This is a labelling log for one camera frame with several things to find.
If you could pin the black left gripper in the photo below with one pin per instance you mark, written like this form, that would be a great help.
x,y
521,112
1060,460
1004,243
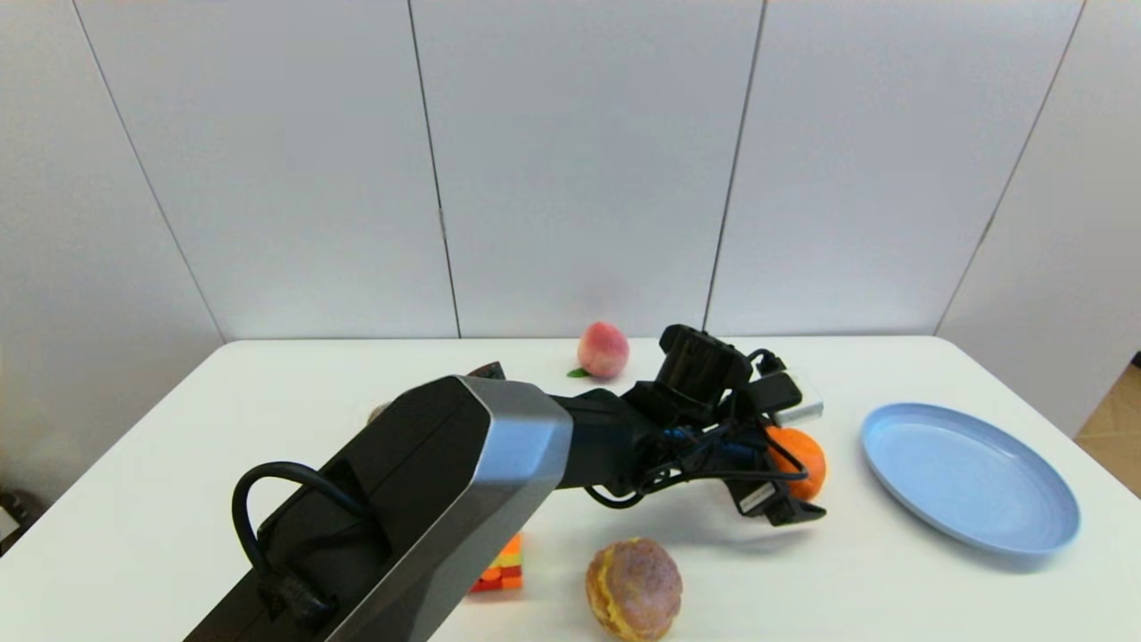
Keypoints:
x,y
753,497

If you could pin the orange fruit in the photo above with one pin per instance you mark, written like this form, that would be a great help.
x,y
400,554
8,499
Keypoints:
x,y
805,459

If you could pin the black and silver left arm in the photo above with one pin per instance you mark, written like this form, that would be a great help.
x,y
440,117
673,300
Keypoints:
x,y
428,499

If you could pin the blue plastic plate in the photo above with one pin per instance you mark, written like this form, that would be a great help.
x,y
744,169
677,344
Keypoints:
x,y
970,477

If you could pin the cream puff bun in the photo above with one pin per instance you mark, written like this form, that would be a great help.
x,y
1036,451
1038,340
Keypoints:
x,y
637,588

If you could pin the pink peach with leaf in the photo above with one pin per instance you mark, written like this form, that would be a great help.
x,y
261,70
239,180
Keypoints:
x,y
603,349

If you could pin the multicoloured puzzle cube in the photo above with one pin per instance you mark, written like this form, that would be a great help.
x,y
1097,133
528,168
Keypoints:
x,y
504,571

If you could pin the chocolate cake slice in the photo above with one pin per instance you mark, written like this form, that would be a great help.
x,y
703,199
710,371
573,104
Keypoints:
x,y
488,369

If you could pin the striped bread roll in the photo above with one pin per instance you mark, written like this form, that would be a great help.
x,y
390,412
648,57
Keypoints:
x,y
378,414

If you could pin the dark equipment on floor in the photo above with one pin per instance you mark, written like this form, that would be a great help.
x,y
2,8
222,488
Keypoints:
x,y
12,515

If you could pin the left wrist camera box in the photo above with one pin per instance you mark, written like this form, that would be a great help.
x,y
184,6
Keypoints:
x,y
793,397

